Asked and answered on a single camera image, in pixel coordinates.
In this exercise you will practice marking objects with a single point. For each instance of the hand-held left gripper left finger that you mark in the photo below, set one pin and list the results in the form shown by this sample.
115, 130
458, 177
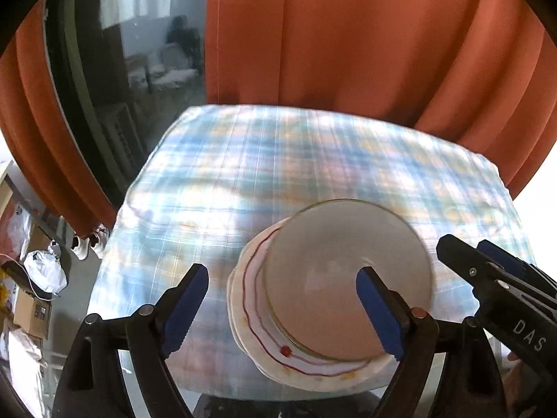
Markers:
187, 309

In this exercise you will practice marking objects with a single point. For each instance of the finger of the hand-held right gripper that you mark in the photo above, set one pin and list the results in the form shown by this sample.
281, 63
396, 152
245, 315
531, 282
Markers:
461, 261
500, 254

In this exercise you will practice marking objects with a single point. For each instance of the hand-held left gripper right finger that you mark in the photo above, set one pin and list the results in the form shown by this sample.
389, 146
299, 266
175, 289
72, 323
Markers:
377, 309

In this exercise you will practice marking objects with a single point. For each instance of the large white floral bowl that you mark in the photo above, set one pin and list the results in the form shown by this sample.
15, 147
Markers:
339, 270

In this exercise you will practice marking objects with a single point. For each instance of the purple rimmed floral plate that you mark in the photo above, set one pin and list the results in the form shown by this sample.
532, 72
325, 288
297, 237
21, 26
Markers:
252, 296

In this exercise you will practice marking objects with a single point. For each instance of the stack of red-trimmed plates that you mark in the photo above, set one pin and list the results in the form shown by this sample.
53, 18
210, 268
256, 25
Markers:
313, 387

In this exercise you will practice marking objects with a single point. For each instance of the person's right hand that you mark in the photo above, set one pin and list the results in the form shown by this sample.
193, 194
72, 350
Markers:
524, 376

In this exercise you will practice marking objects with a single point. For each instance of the white plastic bag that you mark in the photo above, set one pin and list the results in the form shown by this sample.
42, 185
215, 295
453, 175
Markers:
43, 270

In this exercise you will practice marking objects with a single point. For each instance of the cardboard box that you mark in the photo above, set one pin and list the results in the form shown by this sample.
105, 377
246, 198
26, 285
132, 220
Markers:
31, 311

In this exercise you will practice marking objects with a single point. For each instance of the plaid tablecloth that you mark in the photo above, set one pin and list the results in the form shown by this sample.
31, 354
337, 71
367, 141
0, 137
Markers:
261, 161

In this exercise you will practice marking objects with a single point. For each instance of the pink plastic bag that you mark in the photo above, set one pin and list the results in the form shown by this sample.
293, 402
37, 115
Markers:
13, 237

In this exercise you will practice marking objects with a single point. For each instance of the orange curtain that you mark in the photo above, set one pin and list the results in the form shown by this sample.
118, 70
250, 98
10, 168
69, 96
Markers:
39, 139
348, 39

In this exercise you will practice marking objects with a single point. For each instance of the glass sliding door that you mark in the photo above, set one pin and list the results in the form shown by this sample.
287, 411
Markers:
130, 74

